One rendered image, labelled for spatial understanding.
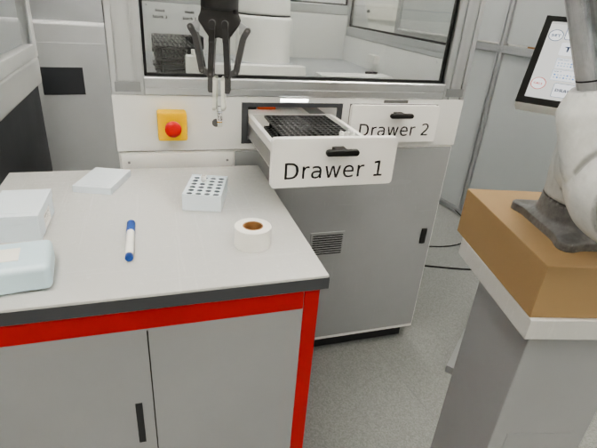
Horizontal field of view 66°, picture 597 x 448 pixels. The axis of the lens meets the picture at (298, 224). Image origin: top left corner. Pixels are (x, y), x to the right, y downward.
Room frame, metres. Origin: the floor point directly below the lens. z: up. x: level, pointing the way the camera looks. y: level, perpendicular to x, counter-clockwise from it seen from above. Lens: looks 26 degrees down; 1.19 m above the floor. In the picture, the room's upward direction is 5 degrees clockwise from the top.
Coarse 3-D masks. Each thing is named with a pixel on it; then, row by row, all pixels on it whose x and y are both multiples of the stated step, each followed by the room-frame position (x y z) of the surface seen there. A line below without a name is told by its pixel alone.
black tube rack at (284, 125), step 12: (276, 120) 1.19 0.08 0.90; (288, 120) 1.20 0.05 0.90; (300, 120) 1.21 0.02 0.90; (312, 120) 1.22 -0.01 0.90; (324, 120) 1.23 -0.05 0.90; (276, 132) 1.17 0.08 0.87; (288, 132) 1.08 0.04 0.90; (300, 132) 1.09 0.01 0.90; (312, 132) 1.10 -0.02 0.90; (324, 132) 1.11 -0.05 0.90; (336, 132) 1.12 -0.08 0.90
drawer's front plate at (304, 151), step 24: (288, 144) 0.92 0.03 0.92; (312, 144) 0.94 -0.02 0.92; (336, 144) 0.96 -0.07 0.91; (360, 144) 0.98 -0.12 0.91; (384, 144) 0.99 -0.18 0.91; (288, 168) 0.92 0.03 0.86; (312, 168) 0.94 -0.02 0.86; (336, 168) 0.96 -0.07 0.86; (360, 168) 0.98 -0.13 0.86; (384, 168) 1.00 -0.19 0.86
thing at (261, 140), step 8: (248, 120) 1.25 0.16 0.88; (256, 120) 1.19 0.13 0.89; (264, 120) 1.27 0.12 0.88; (336, 120) 1.28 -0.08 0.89; (248, 128) 1.23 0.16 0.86; (256, 128) 1.15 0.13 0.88; (344, 128) 1.22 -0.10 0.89; (352, 128) 1.19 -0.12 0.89; (248, 136) 1.23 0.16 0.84; (256, 136) 1.13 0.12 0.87; (264, 136) 1.06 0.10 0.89; (256, 144) 1.13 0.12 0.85; (264, 144) 1.05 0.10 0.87; (264, 152) 1.05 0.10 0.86
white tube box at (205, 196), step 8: (192, 176) 1.00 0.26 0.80; (200, 176) 1.01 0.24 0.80; (208, 176) 1.01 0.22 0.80; (216, 176) 1.02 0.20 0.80; (224, 176) 1.02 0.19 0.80; (192, 184) 0.97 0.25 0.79; (200, 184) 0.97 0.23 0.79; (208, 184) 0.97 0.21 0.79; (216, 184) 0.97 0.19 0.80; (224, 184) 0.97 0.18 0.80; (184, 192) 0.91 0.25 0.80; (192, 192) 0.91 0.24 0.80; (200, 192) 0.92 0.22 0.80; (208, 192) 0.92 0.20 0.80; (216, 192) 0.93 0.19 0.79; (224, 192) 0.95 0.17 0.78; (184, 200) 0.89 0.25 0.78; (192, 200) 0.89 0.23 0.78; (200, 200) 0.89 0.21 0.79; (208, 200) 0.89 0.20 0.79; (216, 200) 0.90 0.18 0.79; (224, 200) 0.95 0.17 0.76; (184, 208) 0.89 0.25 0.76; (192, 208) 0.89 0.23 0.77; (200, 208) 0.89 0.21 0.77; (208, 208) 0.89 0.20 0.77; (216, 208) 0.90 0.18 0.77
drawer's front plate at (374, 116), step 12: (360, 108) 1.32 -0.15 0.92; (372, 108) 1.34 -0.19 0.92; (384, 108) 1.35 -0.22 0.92; (396, 108) 1.36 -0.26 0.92; (408, 108) 1.38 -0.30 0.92; (420, 108) 1.39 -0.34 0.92; (432, 108) 1.40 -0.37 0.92; (360, 120) 1.33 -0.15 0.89; (372, 120) 1.34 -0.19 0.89; (384, 120) 1.35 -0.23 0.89; (396, 120) 1.36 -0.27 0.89; (408, 120) 1.38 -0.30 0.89; (420, 120) 1.39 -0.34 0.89; (432, 120) 1.40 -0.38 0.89; (372, 132) 1.34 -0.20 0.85; (396, 132) 1.37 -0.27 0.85; (408, 132) 1.38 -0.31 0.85; (420, 132) 1.39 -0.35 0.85; (432, 132) 1.41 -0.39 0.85
